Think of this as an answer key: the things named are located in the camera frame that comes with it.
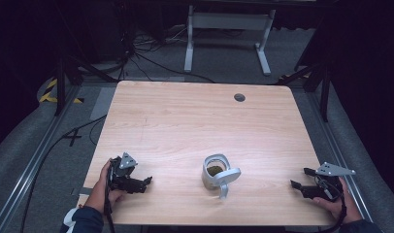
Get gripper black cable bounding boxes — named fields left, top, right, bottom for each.
left=314, top=176, right=348, bottom=233
left=102, top=159, right=117, bottom=233

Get long black floor cable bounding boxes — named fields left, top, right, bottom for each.
left=19, top=114, right=108, bottom=233

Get black metal stand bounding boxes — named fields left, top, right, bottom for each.
left=277, top=59, right=333, bottom=124
left=53, top=52, right=119, bottom=117

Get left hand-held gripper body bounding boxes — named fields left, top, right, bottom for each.
left=108, top=151, right=145, bottom=194

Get person's right hand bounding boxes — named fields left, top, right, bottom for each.
left=312, top=177, right=363, bottom=225

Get person's left hand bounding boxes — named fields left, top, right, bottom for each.
left=84, top=159, right=128, bottom=215

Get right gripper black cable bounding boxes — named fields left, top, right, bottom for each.
left=314, top=176, right=348, bottom=233

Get grey floor tape patch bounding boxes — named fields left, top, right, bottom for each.
left=88, top=85, right=117, bottom=121

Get dried green tea leaves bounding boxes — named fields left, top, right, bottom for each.
left=207, top=165, right=224, bottom=178

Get white metal stand frame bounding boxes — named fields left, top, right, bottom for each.
left=183, top=4, right=278, bottom=78

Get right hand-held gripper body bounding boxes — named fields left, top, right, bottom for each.
left=301, top=161, right=357, bottom=204

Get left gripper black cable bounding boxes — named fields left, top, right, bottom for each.
left=102, top=159, right=117, bottom=233

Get grey jar with lid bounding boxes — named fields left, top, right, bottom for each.
left=201, top=152, right=243, bottom=200

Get bundle of black floor cables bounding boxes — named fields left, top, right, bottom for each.
left=118, top=23, right=216, bottom=84

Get grey metal floor rail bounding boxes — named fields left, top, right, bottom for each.
left=305, top=89, right=375, bottom=224
left=0, top=83, right=82, bottom=233

